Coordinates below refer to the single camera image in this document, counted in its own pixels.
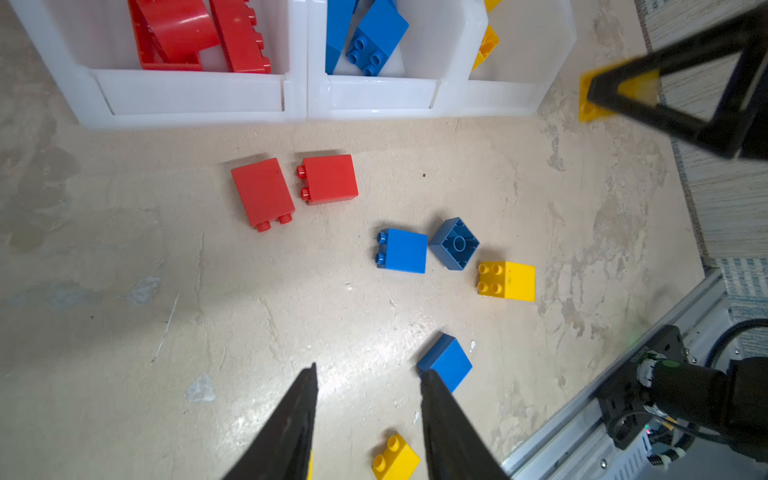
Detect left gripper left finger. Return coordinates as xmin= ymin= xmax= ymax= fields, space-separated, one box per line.
xmin=224 ymin=363 xmax=318 ymax=480

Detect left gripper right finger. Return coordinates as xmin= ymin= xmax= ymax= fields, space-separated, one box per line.
xmin=421 ymin=370 xmax=509 ymax=479

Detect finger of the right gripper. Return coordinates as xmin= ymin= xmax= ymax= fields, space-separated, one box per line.
xmin=586 ymin=5 xmax=767 ymax=159

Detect small yellow brick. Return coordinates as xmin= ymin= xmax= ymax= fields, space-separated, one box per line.
xmin=372 ymin=433 xmax=420 ymax=480

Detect yellow studded brick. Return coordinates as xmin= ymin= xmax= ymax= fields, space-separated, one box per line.
xmin=477 ymin=262 xmax=536 ymax=302

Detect dark blue hollow brick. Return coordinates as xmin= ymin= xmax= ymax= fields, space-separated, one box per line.
xmin=428 ymin=217 xmax=480 ymax=271

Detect yellow hollow brick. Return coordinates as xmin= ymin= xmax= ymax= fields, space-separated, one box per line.
xmin=472 ymin=25 xmax=500 ymax=71

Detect blue large square brick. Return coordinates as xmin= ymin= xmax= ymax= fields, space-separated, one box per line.
xmin=346 ymin=0 xmax=409 ymax=76

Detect blue long studded brick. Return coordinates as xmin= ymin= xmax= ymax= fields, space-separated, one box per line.
xmin=325 ymin=0 xmax=358 ymax=75

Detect red long curved brick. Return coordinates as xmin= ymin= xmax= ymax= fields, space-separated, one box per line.
xmin=209 ymin=0 xmax=272 ymax=74

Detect yellow long brick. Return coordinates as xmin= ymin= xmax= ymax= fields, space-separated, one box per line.
xmin=306 ymin=450 xmax=314 ymax=480

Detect yellow tall brick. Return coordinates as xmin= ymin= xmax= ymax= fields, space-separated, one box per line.
xmin=484 ymin=0 xmax=503 ymax=13

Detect red square brick studs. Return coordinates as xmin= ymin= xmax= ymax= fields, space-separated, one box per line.
xmin=136 ymin=1 xmax=220 ymax=62

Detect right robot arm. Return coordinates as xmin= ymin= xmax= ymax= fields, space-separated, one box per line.
xmin=579 ymin=3 xmax=767 ymax=466

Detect blue brick bottom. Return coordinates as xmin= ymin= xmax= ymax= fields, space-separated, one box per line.
xmin=417 ymin=333 xmax=472 ymax=393

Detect blue brick centre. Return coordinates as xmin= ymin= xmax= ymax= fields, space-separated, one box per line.
xmin=375 ymin=228 xmax=428 ymax=274

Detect right white bin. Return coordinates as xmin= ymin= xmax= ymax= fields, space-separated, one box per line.
xmin=459 ymin=0 xmax=577 ymax=116

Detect white bin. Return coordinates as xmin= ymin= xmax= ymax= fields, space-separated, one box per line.
xmin=307 ymin=1 xmax=488 ymax=120
xmin=11 ymin=1 xmax=309 ymax=130
xmin=459 ymin=0 xmax=577 ymax=116

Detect middle white bin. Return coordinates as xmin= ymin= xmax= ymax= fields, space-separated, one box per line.
xmin=307 ymin=1 xmax=488 ymax=120

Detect left white bin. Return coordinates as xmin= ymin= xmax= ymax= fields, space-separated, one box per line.
xmin=11 ymin=1 xmax=309 ymax=130

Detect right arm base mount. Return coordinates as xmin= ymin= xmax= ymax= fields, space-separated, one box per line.
xmin=596 ymin=325 xmax=687 ymax=450

